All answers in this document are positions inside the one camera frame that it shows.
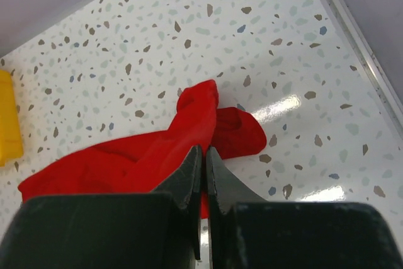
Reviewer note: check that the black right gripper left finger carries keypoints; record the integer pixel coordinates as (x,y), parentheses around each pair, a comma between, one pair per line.
(183,186)

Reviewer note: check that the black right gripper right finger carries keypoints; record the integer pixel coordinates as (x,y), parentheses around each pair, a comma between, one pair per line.
(224,190)

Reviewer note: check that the red t shirt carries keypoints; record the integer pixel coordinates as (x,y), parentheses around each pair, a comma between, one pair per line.
(138,163)

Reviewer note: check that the yellow plastic tray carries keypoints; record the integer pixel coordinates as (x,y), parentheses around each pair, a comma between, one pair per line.
(11,139)

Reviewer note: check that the aluminium table edge rail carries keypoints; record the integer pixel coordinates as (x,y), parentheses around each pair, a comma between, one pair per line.
(349,29)

